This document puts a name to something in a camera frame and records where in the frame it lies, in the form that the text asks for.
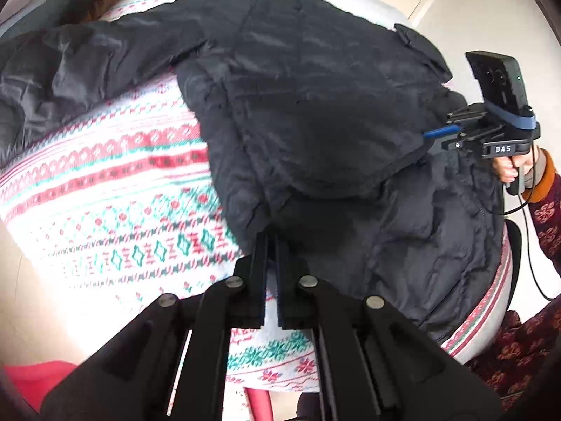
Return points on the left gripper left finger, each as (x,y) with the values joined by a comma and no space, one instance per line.
(248,303)

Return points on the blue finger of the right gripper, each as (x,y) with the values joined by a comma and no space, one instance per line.
(443,131)

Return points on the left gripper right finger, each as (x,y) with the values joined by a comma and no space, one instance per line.
(294,310)

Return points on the black quilted puffer jacket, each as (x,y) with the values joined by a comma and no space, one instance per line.
(314,121)

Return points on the right forearm patterned sleeve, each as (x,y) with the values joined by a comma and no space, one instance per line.
(544,204)

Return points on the person's right hand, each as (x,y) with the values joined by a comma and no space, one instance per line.
(510,169)

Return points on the patterned red green white blanket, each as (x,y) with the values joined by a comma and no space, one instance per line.
(120,207)

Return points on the red plastic stool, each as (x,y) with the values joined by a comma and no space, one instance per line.
(35,381)

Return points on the folded black garment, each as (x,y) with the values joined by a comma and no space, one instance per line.
(50,14)

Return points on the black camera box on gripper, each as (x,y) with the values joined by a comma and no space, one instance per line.
(504,93)

